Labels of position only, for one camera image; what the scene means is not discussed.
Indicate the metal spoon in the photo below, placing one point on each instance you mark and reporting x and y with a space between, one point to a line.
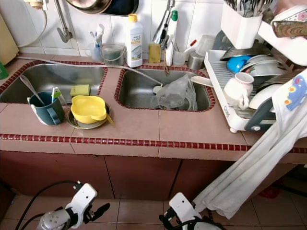
30 86

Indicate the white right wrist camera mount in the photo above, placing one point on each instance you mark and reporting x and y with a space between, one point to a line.
184 207

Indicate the blue rabbit mug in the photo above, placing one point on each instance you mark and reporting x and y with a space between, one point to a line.
45 115

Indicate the white cutlery holder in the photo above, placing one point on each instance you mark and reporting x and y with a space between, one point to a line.
240 28

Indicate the white towel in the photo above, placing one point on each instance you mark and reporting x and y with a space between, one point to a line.
244 177

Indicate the black hanging tray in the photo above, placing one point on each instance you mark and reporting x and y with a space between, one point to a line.
124 5

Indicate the white bottle green cap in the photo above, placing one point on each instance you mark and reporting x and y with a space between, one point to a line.
170 48

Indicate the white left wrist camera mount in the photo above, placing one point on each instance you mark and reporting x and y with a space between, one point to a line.
82 196

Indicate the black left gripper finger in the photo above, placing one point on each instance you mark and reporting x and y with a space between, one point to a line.
100 211

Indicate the large white bowl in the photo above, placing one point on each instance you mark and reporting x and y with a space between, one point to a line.
266 96

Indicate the tall yellow sponge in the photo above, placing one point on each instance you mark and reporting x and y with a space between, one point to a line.
154 53

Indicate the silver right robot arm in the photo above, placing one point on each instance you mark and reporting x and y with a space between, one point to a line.
211 225

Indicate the clear plastic container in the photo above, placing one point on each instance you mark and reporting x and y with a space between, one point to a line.
113 55

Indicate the clear plastic cup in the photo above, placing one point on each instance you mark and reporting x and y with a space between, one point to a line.
179 57

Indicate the flat yellow sponge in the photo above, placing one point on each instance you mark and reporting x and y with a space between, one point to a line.
79 90

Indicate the steel cutlery bunch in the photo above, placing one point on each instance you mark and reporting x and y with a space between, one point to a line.
249 5

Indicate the steel bowl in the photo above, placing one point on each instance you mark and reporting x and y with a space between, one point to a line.
244 51

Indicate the green liquid bottle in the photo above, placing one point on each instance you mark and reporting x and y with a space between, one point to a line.
3 72

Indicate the small red item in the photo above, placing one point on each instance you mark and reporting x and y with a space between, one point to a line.
268 192

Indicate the clear toothbrush cup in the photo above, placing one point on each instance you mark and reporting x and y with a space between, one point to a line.
95 53

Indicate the white floral bowl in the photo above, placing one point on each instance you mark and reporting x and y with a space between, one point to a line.
266 67

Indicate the chrome kitchen faucet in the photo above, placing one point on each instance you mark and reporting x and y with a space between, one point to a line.
165 21

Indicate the clear plastic jug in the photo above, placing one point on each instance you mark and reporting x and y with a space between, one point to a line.
205 44

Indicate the white green toothbrush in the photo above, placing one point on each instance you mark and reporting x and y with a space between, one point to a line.
56 94

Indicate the steel cup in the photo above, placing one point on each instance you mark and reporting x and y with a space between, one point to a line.
195 61

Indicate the chrome wall tap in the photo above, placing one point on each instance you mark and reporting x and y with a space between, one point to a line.
62 24

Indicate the yellow plastic bowl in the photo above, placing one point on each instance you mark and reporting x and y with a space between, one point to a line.
88 109

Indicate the brown base cabinet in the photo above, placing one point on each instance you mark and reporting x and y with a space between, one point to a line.
124 172

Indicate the cream mug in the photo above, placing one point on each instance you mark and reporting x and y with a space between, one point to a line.
237 88

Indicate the white detergent bottle yellow cap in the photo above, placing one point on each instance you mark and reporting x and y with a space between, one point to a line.
134 45

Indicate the blue bowl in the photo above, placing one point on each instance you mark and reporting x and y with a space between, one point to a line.
235 63

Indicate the clear plastic bag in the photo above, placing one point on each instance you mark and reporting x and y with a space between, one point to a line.
175 93

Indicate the hanging steel pan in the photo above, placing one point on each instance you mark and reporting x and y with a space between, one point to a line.
88 5

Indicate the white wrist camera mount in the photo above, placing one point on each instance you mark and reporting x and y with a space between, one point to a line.
82 196
184 207

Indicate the white dish rack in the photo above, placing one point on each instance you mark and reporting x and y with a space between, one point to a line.
218 76

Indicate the steel plate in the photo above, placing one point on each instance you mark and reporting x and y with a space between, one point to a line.
86 126

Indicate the beige tap wall fitting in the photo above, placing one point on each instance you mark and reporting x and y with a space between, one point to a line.
33 4

